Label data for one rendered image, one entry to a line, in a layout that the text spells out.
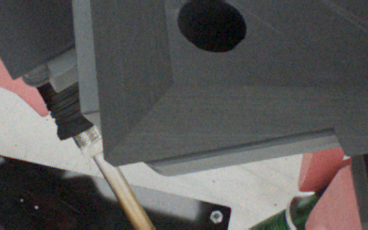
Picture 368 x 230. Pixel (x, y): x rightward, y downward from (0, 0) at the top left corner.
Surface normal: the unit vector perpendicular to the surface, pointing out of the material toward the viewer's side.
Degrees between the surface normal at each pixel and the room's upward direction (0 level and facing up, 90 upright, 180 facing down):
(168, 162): 88
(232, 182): 0
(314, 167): 85
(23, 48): 63
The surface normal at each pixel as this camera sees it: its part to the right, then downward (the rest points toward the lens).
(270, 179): -0.03, -0.31
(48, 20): 0.45, 0.57
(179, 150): 0.10, 0.93
